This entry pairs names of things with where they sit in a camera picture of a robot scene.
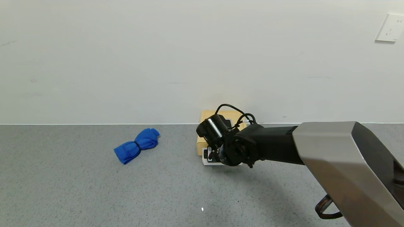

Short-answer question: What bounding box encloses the yellow drawer with white handle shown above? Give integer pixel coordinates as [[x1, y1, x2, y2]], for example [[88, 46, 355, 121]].
[[197, 143, 243, 166]]

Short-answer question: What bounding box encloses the yellow drawer cabinet case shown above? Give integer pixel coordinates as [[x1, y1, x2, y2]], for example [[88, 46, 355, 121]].
[[196, 110, 248, 146]]

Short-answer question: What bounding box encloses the rolled blue cloth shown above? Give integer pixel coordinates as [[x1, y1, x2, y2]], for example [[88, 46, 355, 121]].
[[114, 128, 160, 165]]

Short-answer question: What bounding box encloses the thin black cable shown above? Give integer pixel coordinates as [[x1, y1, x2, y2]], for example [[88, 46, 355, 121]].
[[215, 104, 246, 116]]

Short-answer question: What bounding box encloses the black cable with white tag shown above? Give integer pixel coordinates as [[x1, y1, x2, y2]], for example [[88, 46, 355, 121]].
[[236, 113, 257, 128]]

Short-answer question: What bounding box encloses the dark looped arm cable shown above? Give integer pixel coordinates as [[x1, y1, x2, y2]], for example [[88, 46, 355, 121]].
[[315, 194, 343, 220]]

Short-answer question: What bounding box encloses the white wall socket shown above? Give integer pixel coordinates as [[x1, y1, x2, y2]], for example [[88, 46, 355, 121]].
[[375, 13, 404, 43]]

